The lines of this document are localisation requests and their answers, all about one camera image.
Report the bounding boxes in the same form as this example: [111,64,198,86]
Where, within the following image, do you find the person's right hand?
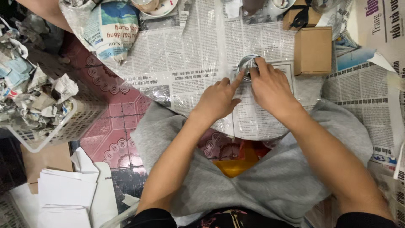
[249,57,305,122]

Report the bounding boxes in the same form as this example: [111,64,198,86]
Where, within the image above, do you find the person's left hand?
[191,70,246,128]

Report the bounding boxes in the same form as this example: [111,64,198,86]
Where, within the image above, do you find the small cup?
[237,54,261,81]

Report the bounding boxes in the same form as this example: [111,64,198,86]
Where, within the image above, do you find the large newspaper sheet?
[83,0,326,141]

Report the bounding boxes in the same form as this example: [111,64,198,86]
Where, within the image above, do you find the plain brown cardboard box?
[294,27,333,77]

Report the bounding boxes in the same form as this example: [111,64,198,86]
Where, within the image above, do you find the yellow orange plastic bag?
[211,139,271,178]

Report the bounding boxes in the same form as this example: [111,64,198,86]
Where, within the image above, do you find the cardboard box with black ribbon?
[282,0,323,31]

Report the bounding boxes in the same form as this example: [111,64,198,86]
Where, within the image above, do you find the white ceramic cup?
[268,0,297,17]

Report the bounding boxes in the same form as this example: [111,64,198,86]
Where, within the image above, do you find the brown cup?
[242,0,266,16]

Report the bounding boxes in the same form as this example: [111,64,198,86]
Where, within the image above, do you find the person's grey trousers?
[130,99,374,226]

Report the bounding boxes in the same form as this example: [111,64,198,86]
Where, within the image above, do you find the spread newspaper pages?
[304,0,405,228]

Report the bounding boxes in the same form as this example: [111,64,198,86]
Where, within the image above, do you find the clear glass jar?
[311,0,340,13]

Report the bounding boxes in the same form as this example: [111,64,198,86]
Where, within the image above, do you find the white patterned plate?
[130,0,179,18]

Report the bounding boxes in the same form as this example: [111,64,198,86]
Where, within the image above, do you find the person's black patterned shirt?
[123,207,399,228]

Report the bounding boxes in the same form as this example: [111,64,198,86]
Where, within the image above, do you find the newspaper-wrapped bundle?
[83,1,140,62]

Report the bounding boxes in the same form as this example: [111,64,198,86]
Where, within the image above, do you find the stack of white paper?
[9,146,119,228]

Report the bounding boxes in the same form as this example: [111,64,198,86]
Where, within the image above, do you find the white basket of crumpled paper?
[0,13,108,154]

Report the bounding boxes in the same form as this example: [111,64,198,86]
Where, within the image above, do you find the flat brown cardboard piece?
[20,142,74,195]

